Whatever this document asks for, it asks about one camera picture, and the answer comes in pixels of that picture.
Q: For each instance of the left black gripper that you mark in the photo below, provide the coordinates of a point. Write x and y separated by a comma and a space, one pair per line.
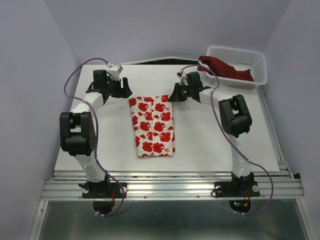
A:
124, 92

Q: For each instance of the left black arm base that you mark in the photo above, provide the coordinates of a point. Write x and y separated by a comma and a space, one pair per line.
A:
107, 196

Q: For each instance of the white plastic basket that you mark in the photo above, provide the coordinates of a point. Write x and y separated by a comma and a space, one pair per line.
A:
241, 60

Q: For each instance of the dark red dotted skirt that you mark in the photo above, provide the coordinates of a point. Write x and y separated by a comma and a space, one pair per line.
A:
224, 70

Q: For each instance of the white red poppy skirt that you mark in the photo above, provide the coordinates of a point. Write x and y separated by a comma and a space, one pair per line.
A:
153, 126

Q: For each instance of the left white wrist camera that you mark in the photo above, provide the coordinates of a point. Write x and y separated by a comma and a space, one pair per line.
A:
114, 71

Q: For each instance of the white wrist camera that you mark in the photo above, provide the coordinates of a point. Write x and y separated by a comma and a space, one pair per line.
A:
114, 71
183, 80

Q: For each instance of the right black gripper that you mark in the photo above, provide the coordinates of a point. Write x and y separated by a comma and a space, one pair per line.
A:
175, 96

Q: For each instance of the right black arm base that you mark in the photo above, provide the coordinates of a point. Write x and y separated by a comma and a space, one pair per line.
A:
239, 196

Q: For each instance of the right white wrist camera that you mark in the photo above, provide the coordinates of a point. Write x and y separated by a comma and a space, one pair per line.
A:
183, 80

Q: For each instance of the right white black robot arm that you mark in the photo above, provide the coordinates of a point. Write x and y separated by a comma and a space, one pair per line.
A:
234, 120

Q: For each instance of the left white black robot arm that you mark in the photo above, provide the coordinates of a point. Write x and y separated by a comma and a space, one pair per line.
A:
79, 130

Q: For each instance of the aluminium rail frame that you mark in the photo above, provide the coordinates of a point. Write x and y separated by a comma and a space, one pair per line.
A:
175, 202

